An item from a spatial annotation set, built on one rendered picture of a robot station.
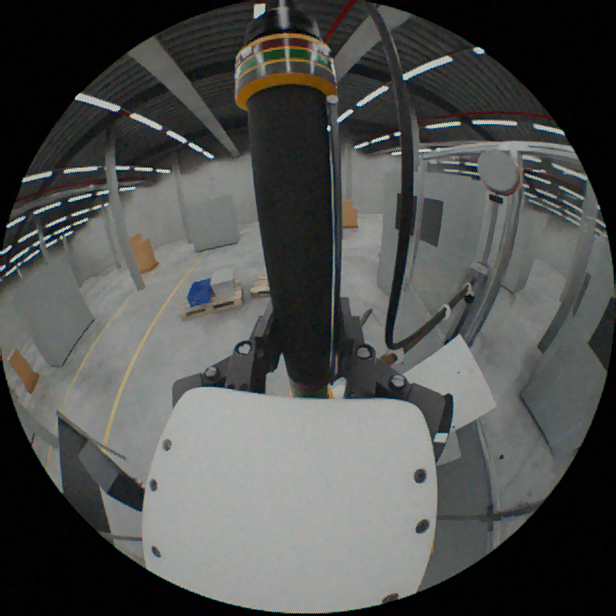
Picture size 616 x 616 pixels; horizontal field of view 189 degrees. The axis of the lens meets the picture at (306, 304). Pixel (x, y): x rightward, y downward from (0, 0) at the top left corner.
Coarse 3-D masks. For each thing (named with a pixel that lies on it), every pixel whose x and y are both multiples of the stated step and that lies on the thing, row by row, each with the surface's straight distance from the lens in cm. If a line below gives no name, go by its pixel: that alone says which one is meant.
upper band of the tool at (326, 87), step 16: (272, 48) 9; (288, 48) 9; (304, 48) 9; (240, 64) 10; (256, 80) 8; (272, 80) 8; (288, 80) 8; (304, 80) 8; (320, 80) 9; (240, 96) 9
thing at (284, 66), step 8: (272, 64) 8; (280, 64) 8; (288, 64) 8; (296, 64) 8; (304, 64) 8; (312, 64) 9; (248, 72) 9; (256, 72) 8; (264, 72) 8; (272, 72) 8; (280, 72) 8; (288, 72) 8; (296, 72) 8; (304, 72) 8; (312, 72) 8; (320, 72) 9; (328, 72) 9; (240, 80) 9; (248, 80) 9; (328, 80) 9; (240, 88) 9; (336, 88) 9
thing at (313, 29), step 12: (276, 0) 15; (288, 0) 15; (264, 12) 13; (276, 12) 12; (288, 12) 12; (300, 12) 12; (252, 24) 12; (264, 24) 12; (276, 24) 11; (288, 24) 11; (300, 24) 11; (312, 24) 12; (252, 36) 11; (264, 36) 15; (312, 36) 14
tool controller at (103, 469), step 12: (84, 456) 96; (96, 456) 91; (96, 468) 88; (108, 468) 83; (120, 468) 96; (96, 480) 86; (108, 480) 81; (120, 480) 80; (132, 480) 87; (108, 492) 80; (120, 492) 83; (132, 492) 86; (144, 492) 89; (132, 504) 89
